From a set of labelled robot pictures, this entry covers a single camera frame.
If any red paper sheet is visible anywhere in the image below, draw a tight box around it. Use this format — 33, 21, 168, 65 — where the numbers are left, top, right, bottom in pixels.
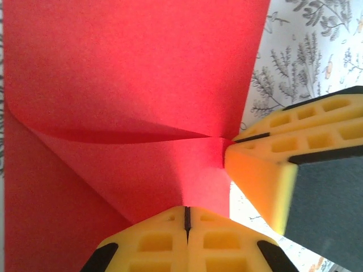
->
2, 0, 271, 272

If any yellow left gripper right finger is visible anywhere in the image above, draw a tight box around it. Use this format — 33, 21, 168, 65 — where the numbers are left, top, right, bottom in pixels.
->
188, 206, 293, 272

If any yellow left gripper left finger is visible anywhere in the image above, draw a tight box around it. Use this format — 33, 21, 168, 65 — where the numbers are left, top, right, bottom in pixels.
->
81, 206, 189, 272

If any floral patterned table sheet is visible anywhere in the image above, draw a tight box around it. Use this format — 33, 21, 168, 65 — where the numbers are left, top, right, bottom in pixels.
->
229, 0, 363, 272

